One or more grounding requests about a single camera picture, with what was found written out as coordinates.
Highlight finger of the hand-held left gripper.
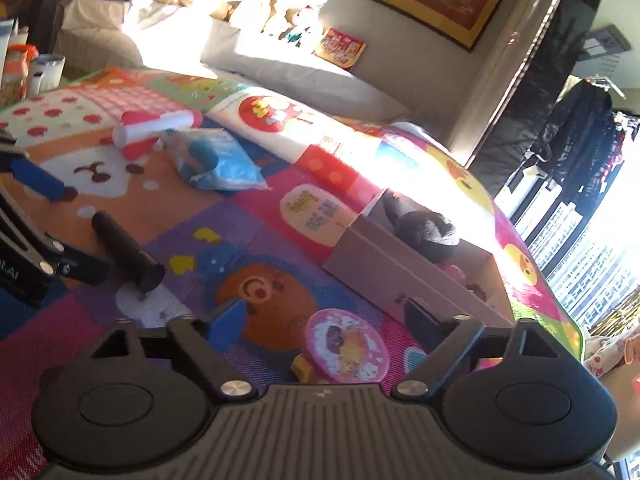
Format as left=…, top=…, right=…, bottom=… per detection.
left=44, top=232, right=111, bottom=287
left=0, top=130, right=69, bottom=203

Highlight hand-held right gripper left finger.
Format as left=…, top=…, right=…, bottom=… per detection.
left=91, top=297, right=255, bottom=401

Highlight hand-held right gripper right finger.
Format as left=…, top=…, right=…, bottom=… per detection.
left=391, top=297, right=560, bottom=401

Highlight black cylinder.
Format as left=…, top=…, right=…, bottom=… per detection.
left=91, top=211, right=166, bottom=294

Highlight pink cardboard box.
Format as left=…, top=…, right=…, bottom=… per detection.
left=322, top=187, right=517, bottom=332

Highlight pink round toy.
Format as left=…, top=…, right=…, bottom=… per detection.
left=292, top=308, right=391, bottom=387

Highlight black plush toy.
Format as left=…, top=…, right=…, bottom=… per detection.
left=382, top=192, right=459, bottom=262

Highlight red white rocket toy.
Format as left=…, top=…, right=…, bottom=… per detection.
left=99, top=109, right=195, bottom=162

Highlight blue tissue pack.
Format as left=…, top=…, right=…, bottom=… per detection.
left=164, top=127, right=271, bottom=194

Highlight printed play mat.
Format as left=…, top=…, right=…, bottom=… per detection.
left=0, top=66, right=586, bottom=480

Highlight white cup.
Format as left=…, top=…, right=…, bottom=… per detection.
left=27, top=53, right=66, bottom=97

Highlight orange lid jar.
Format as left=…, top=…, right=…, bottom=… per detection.
left=0, top=42, right=39, bottom=109

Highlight beige pillow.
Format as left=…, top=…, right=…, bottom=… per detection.
left=52, top=0, right=144, bottom=69

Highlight floral cloth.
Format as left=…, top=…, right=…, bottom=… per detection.
left=584, top=327, right=640, bottom=379

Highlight hanging dark clothes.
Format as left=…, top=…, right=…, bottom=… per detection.
left=529, top=76, right=628, bottom=202

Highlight doll with blue outfit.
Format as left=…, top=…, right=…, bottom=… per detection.
left=280, top=7, right=314, bottom=47

